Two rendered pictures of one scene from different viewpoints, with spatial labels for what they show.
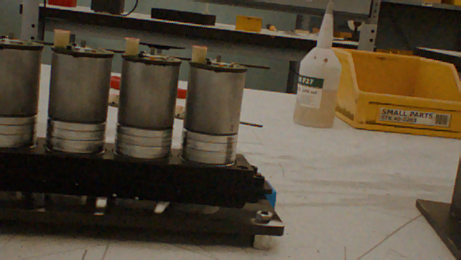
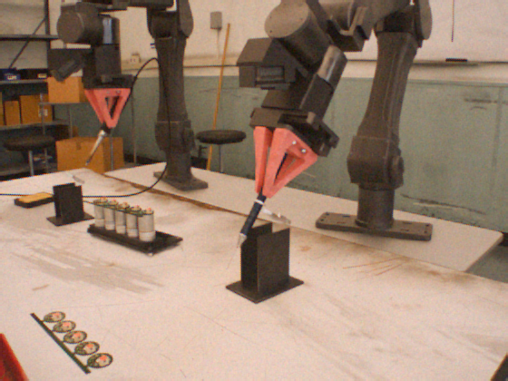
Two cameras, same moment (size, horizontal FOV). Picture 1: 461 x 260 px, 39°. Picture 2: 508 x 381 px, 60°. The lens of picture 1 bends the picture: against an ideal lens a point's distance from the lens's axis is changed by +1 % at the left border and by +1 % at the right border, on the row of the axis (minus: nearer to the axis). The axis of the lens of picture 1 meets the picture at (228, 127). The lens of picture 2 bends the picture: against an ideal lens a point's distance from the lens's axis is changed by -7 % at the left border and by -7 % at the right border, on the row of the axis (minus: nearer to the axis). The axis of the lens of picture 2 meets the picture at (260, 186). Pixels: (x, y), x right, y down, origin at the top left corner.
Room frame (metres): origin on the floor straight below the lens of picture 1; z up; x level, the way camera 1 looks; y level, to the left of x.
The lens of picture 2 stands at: (0.61, 0.71, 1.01)
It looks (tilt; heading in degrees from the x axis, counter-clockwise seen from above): 14 degrees down; 225
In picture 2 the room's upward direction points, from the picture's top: straight up
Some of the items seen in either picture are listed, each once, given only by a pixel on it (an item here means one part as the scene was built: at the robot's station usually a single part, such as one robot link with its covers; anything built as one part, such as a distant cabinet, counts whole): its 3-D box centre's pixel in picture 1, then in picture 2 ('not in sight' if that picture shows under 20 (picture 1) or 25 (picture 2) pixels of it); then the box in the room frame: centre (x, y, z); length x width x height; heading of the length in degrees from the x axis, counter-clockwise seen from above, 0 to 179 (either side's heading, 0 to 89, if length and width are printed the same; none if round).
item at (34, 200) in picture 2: not in sight; (35, 200); (0.29, -0.29, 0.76); 0.07 x 0.05 x 0.02; 12
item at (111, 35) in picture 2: not in sight; (102, 32); (0.19, -0.12, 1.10); 0.07 x 0.06 x 0.07; 25
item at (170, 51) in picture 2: not in sight; (171, 79); (-0.04, -0.23, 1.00); 0.07 x 0.06 x 0.33; 115
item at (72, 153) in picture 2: not in sight; (89, 133); (-1.22, -3.27, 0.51); 0.75 x 0.48 x 1.03; 121
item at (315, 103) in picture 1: (321, 63); not in sight; (0.53, -0.07, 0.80); 0.03 x 0.03 x 0.10
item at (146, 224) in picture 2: not in sight; (146, 228); (0.26, 0.12, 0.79); 0.02 x 0.02 x 0.05
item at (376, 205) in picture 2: not in sight; (375, 206); (-0.08, 0.30, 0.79); 0.20 x 0.07 x 0.08; 112
